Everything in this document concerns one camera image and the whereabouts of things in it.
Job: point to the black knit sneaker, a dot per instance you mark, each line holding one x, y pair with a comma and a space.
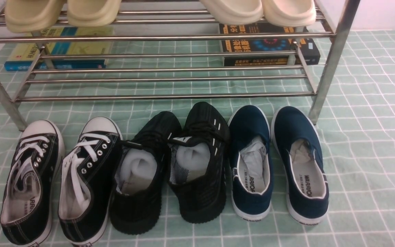
198, 154
139, 178

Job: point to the silver metal shoe rack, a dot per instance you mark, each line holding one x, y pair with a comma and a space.
43, 64

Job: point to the black canvas sneaker left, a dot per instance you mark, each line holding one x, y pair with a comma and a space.
26, 216

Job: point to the black canvas sneaker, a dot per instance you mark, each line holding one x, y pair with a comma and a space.
26, 216
87, 181

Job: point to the black canvas sneaker right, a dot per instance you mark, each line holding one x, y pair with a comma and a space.
87, 181

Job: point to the yellow blue book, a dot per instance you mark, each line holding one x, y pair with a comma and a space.
23, 54

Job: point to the beige slipper far left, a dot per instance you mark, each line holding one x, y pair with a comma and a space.
23, 16

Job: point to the beige slipper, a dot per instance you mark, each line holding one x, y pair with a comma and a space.
23, 16
92, 13

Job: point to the navy slip-on shoe left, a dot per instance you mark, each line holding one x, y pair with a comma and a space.
250, 163

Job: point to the navy slip-on shoe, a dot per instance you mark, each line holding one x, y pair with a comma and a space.
296, 141
250, 163

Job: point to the black orange book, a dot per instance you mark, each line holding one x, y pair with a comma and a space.
269, 44

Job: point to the navy slip-on shoe right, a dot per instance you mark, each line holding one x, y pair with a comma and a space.
296, 141

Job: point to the cream slipper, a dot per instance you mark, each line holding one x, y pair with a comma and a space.
289, 13
234, 12

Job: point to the cream slipper far right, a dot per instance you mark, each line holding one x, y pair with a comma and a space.
289, 13

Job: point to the green checkered cloth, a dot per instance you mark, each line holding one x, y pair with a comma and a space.
357, 135

